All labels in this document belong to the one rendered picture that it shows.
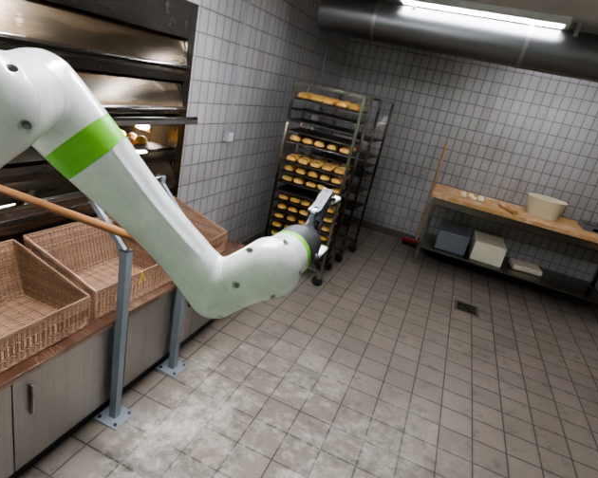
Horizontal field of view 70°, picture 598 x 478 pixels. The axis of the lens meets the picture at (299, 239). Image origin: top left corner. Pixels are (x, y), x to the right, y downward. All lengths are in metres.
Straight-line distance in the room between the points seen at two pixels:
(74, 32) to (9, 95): 1.87
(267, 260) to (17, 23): 1.74
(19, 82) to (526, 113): 5.76
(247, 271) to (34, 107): 0.38
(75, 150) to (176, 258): 0.23
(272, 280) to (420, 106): 5.44
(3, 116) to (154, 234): 0.29
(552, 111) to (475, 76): 0.99
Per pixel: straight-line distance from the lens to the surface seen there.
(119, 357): 2.31
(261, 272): 0.71
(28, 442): 2.24
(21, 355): 2.02
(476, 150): 6.03
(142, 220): 0.74
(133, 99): 2.73
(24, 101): 0.58
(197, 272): 0.77
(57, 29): 2.36
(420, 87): 6.06
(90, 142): 0.71
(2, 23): 2.20
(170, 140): 3.17
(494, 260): 5.58
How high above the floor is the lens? 1.81
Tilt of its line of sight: 20 degrees down
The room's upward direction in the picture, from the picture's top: 13 degrees clockwise
